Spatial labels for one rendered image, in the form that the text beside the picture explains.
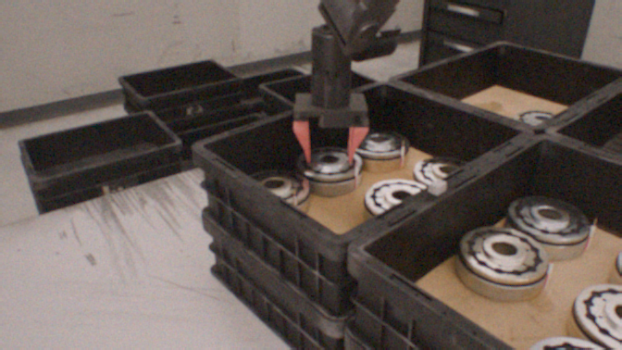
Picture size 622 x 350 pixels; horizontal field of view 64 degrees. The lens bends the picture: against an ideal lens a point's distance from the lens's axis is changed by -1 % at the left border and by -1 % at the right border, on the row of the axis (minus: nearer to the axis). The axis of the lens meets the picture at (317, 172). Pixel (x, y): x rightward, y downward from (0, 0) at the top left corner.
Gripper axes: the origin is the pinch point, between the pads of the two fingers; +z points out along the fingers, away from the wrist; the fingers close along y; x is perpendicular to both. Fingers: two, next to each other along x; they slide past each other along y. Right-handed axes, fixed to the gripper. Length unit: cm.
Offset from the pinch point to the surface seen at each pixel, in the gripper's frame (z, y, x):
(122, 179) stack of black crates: 35, 54, -52
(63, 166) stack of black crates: 40, 78, -67
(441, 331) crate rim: -5.0, -7.5, 39.5
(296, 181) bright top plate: 1.1, 5.0, 5.6
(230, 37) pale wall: 62, 56, -289
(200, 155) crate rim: -5.9, 17.5, 10.0
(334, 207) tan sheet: 3.9, -0.4, 8.2
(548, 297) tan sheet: 3.5, -23.8, 27.3
